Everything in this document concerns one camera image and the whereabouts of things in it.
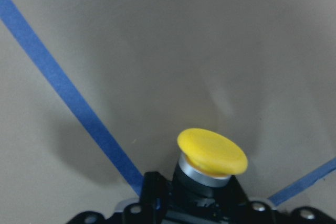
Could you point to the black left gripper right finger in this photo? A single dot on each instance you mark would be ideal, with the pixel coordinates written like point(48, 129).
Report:
point(239, 202)

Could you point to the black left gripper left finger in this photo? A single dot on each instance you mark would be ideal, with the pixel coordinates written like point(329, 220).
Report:
point(155, 199)

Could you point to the yellow push button switch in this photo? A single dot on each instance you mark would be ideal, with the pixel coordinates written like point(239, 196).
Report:
point(201, 177)

